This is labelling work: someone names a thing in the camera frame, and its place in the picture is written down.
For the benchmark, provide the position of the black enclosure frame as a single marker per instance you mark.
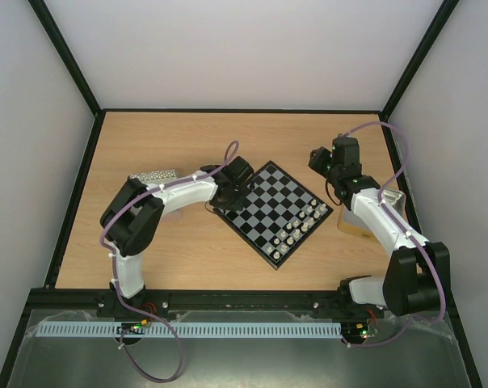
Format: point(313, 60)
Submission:
point(53, 32)

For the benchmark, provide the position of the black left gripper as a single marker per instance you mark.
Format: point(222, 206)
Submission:
point(238, 206)

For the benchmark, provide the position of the grey tray of black pieces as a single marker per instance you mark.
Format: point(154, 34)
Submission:
point(157, 177)

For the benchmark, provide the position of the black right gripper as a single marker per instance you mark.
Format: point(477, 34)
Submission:
point(319, 160)

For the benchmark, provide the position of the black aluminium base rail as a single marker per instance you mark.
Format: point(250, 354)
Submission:
point(336, 305)

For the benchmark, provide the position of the black white chess board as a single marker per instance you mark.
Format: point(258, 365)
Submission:
point(277, 200)

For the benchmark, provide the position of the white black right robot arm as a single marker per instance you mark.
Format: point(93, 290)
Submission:
point(418, 275)

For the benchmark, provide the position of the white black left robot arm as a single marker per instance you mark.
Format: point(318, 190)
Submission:
point(131, 220)

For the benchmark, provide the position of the metal tray of white pieces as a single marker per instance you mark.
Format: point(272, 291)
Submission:
point(372, 222)

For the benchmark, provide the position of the light blue slotted cable duct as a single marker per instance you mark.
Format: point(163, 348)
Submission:
point(191, 330)

